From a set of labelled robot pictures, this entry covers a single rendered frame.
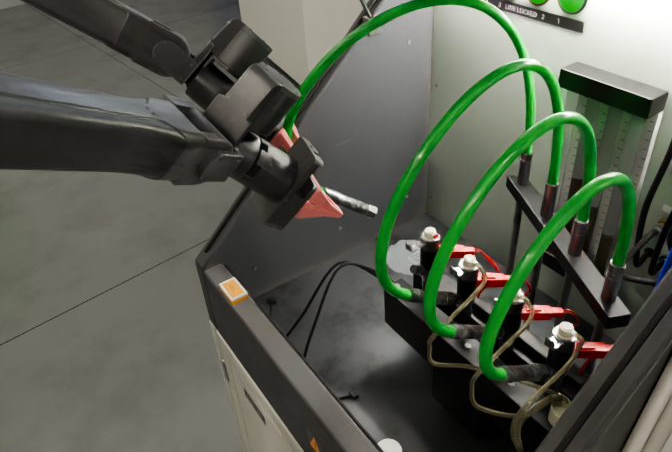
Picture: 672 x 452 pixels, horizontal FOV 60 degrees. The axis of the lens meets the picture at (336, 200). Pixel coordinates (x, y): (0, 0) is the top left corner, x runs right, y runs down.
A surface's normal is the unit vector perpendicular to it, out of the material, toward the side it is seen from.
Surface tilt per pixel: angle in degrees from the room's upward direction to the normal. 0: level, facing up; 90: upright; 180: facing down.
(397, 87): 90
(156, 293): 0
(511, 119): 90
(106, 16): 67
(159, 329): 0
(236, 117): 58
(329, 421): 0
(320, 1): 90
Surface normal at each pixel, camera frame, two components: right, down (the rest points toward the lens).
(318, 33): 0.44, 0.49
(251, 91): -0.28, -0.03
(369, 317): -0.06, -0.82
